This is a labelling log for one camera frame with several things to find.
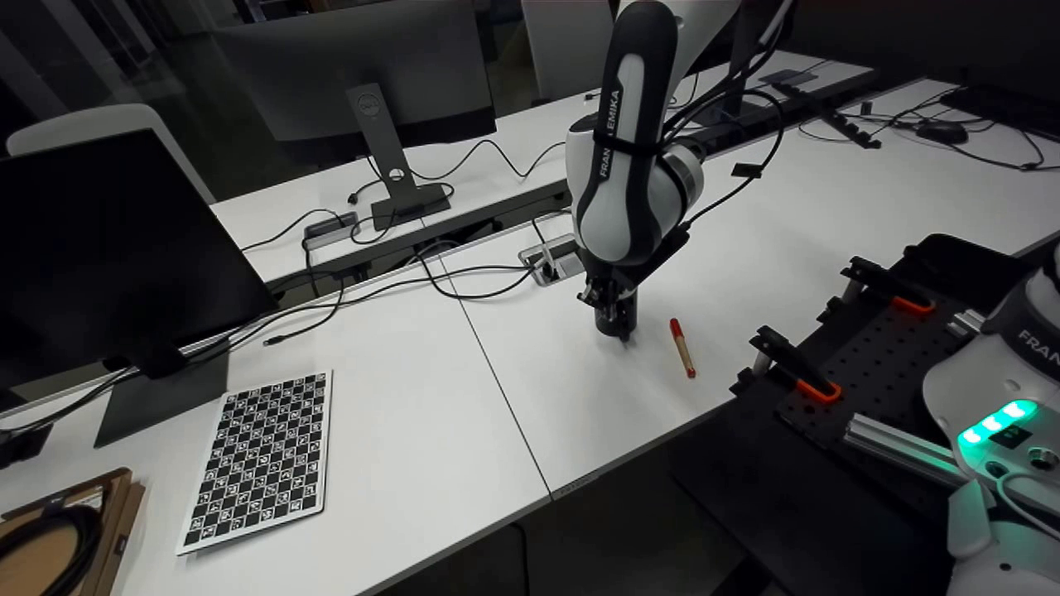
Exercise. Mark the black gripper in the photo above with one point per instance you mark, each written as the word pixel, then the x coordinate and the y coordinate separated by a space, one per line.
pixel 613 286

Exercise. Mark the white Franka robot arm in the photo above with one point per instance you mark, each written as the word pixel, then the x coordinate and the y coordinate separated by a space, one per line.
pixel 635 143

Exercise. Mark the red marker pen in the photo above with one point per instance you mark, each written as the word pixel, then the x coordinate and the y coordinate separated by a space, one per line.
pixel 683 348

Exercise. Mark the grey monitor stand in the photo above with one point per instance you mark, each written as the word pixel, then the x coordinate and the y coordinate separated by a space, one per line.
pixel 383 143

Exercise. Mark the black equipment with green light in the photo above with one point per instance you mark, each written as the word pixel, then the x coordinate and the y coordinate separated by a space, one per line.
pixel 883 354

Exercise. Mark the grey docking hub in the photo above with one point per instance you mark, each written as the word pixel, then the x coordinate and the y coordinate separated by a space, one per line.
pixel 330 230

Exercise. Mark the aluminium extrusion bar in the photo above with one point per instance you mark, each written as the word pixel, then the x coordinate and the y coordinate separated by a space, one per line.
pixel 898 452

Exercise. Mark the grey backed computer monitor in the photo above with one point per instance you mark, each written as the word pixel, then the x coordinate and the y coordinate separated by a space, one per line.
pixel 352 53

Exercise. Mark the black power adapter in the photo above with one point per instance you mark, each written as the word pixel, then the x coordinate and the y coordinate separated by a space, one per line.
pixel 942 132

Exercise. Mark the black white calibration checkerboard sheet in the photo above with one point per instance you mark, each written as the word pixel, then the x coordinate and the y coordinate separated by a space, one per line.
pixel 259 466

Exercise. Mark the black computer monitor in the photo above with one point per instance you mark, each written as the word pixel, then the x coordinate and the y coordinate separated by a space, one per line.
pixel 112 254

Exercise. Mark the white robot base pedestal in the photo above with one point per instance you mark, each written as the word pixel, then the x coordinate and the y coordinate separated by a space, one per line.
pixel 994 366

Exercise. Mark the dark flat monitor base plate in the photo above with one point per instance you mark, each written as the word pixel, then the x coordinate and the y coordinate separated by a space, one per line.
pixel 162 401

